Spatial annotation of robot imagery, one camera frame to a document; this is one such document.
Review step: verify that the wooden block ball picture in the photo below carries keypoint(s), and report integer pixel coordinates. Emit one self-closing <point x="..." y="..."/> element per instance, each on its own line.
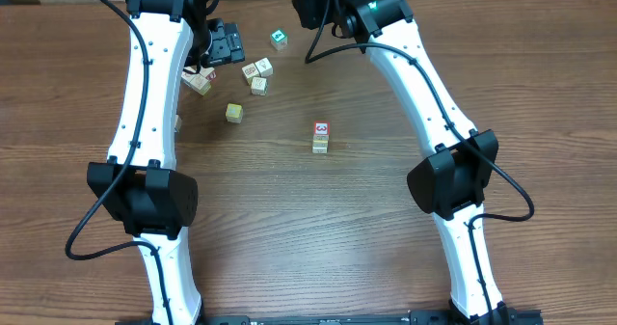
<point x="187" y="79"/>

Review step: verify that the wooden block teal side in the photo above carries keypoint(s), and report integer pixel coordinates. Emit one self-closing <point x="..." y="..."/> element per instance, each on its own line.
<point x="178" y="122"/>

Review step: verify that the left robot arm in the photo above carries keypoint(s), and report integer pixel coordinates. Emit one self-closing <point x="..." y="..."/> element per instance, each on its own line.
<point x="138" y="183"/>

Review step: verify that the wooden block green picture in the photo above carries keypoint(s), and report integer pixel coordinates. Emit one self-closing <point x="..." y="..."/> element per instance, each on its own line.
<point x="259" y="86"/>

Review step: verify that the yellow top wooden block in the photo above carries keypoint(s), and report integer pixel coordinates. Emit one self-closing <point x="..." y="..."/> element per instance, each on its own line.
<point x="234" y="113"/>

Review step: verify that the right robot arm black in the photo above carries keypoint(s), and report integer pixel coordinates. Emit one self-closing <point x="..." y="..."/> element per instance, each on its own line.
<point x="458" y="160"/>

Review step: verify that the wooden block triangle picture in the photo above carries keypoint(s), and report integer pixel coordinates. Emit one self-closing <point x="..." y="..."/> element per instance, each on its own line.
<point x="264" y="67"/>

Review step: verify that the green number four block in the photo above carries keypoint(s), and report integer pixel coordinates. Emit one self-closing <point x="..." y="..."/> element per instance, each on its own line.
<point x="279" y="39"/>

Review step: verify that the wooden block red side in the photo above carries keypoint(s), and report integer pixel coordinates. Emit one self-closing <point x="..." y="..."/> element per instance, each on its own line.
<point x="208" y="73"/>

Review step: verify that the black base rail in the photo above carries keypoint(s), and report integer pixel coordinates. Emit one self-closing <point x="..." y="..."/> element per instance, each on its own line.
<point x="332" y="319"/>

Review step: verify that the yellow wooden block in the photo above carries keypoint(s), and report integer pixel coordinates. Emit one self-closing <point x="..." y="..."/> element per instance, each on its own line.
<point x="200" y="84"/>
<point x="234" y="113"/>

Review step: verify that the red number three block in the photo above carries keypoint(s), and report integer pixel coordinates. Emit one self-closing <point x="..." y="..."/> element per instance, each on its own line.
<point x="321" y="131"/>

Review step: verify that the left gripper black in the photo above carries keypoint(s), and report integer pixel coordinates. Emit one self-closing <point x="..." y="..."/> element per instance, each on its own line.
<point x="226" y="42"/>

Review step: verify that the wooden block brown picture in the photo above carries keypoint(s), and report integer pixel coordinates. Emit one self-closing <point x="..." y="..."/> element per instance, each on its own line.
<point x="250" y="72"/>

